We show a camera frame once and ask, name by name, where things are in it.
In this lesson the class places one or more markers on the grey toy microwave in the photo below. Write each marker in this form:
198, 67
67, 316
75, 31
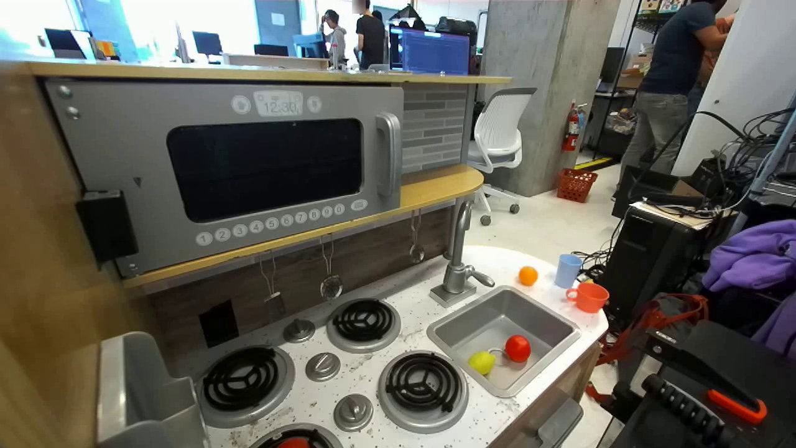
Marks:
208, 168

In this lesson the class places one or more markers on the blue monitor screen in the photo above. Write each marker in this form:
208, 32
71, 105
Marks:
430, 53

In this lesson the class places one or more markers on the light blue plastic cup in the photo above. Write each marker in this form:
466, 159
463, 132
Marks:
568, 270

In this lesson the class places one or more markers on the black stove burner back right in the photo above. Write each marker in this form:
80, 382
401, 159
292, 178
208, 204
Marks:
364, 327

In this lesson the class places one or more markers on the black tool with orange handle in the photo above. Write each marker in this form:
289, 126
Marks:
705, 413

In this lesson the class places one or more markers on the person in dark shirt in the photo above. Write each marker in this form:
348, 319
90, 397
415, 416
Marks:
683, 57

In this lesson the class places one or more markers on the black stove burner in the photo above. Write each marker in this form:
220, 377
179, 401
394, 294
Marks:
245, 387
364, 327
420, 392

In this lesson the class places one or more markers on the black stove burner back left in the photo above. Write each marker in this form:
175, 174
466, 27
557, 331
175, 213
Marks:
245, 387

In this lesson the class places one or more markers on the yellow toy lemon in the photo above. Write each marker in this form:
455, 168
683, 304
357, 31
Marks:
483, 362

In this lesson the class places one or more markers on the black stove burner front right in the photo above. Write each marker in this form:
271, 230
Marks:
420, 392

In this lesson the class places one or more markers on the red basket on floor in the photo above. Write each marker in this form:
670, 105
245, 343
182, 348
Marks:
576, 185

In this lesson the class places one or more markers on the orange toy fruit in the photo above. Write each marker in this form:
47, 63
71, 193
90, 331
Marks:
529, 277

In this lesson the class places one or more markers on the purple cloth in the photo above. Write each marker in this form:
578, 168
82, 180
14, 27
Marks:
756, 258

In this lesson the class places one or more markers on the red toy tomato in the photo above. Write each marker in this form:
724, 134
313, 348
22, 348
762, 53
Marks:
517, 348

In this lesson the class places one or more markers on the white office chair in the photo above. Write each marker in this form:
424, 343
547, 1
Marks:
495, 132

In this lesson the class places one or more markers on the orange plastic mug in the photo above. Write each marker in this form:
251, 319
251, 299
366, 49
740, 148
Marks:
587, 297

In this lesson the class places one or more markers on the grey toy faucet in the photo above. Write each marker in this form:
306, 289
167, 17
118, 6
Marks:
459, 275

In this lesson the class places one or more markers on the grey stove knob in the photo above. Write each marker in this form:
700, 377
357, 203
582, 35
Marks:
353, 411

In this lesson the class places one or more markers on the red fire extinguisher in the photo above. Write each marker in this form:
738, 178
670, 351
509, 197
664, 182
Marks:
571, 127

